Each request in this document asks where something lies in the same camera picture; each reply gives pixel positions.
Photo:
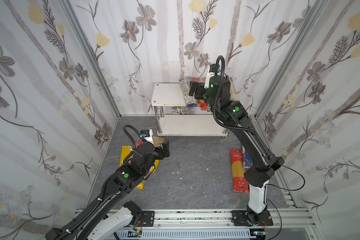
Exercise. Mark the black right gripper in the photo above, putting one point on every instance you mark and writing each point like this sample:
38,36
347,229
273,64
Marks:
193,90

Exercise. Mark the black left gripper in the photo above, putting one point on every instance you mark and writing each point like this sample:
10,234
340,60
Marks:
163,148

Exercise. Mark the clear spaghetti bag blue end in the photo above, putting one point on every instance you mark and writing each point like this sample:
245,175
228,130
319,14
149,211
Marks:
185,87

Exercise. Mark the brown and yellow spaghetti pack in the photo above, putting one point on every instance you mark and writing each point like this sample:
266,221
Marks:
157,143

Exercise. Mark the red spaghetti bag with label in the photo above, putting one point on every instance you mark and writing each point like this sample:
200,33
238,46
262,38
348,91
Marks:
202,105

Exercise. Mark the dark blue clear spaghetti bag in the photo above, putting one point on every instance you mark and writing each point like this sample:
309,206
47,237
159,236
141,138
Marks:
233,92

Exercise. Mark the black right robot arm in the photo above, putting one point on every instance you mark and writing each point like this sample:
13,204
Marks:
231,115

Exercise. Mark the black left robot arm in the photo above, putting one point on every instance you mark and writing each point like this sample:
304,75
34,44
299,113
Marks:
93,223

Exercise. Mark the white two-tier shelf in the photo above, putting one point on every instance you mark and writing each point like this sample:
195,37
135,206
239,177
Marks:
170,107

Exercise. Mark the dark blue Barilla pasta box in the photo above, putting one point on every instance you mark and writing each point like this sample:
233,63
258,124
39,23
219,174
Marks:
247,161

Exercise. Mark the red clear spaghetti bag left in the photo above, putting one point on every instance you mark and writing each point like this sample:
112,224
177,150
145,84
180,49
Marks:
138,142

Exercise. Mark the yellow spaghetti bag far left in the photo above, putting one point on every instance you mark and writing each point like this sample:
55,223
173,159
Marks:
124,153

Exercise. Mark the yellow Pastatime spaghetti bag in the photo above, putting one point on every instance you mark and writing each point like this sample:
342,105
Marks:
141,185

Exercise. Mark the red spaghetti bag right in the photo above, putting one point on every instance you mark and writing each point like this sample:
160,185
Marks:
239,182

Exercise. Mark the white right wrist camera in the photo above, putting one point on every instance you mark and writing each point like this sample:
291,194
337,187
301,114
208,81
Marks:
207,81

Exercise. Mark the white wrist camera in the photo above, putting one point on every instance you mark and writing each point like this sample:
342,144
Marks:
147,136
207,81

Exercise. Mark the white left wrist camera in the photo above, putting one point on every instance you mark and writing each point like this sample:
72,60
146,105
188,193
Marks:
147,136

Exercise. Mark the white slotted cable duct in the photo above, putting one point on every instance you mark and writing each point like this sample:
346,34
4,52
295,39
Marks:
187,234

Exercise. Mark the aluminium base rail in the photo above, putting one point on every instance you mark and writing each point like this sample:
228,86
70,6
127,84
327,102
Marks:
225,219

